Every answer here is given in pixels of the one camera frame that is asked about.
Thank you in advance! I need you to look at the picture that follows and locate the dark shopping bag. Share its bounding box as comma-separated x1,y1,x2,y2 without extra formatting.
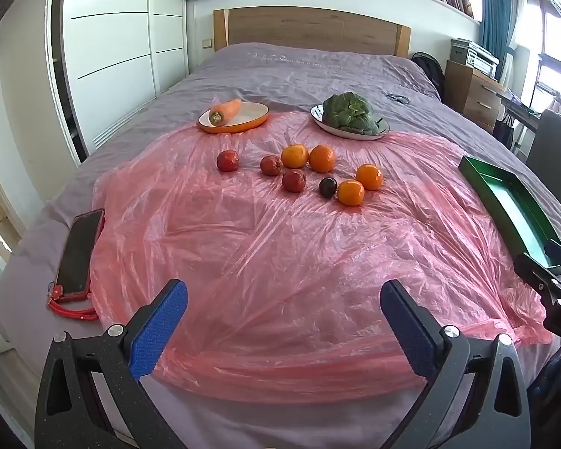
493,114,516,150

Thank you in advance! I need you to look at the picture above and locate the wooden drawer cabinet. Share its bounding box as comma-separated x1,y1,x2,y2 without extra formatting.
444,60,510,134

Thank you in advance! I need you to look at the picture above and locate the green leafy vegetable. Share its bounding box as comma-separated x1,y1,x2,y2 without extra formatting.
323,91,374,125

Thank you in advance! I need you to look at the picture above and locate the teal curtain right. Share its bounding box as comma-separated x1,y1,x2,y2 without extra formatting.
479,0,514,79

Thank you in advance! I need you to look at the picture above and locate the small dark object on bed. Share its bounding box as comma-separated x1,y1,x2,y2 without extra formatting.
386,93,410,104

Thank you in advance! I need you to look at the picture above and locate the orange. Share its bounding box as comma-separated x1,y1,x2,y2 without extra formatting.
308,144,336,173
356,163,384,190
280,144,309,168
336,180,366,207

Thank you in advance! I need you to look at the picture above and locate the smartphone in red case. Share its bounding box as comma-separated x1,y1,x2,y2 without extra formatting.
52,209,105,302

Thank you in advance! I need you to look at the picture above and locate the black backpack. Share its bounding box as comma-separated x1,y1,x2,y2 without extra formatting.
410,52,445,100

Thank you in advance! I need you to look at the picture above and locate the dark plum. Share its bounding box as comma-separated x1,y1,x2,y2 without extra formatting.
318,176,338,199

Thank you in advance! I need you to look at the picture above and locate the white printer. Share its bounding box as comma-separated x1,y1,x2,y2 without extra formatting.
450,39,500,79

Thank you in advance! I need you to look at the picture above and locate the white wardrobe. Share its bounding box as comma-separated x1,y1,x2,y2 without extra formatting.
54,0,188,156

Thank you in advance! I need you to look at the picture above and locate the orange front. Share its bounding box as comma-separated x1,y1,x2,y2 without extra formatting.
336,180,366,207

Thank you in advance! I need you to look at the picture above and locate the wooden headboard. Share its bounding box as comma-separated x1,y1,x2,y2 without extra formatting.
212,6,411,58

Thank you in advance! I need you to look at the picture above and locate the orange carrot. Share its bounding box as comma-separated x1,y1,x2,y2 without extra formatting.
208,98,242,127

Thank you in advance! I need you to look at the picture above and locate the grey desk chair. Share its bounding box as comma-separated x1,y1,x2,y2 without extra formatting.
526,110,561,203

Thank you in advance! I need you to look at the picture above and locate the orange oval dish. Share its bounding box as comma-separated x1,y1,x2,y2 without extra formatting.
197,101,269,134

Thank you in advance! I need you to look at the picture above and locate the desk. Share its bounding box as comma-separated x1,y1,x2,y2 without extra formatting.
494,90,541,133

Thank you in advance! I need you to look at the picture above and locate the green rectangular tray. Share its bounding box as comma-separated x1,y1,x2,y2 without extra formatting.
458,156,561,276

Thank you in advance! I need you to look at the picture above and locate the white patterned plate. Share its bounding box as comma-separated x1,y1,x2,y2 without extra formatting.
310,104,390,141

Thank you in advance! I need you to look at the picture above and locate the pink plastic sheet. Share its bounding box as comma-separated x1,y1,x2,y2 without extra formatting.
90,112,558,403

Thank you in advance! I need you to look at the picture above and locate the red phone strap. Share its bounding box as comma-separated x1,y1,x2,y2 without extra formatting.
46,282,99,323

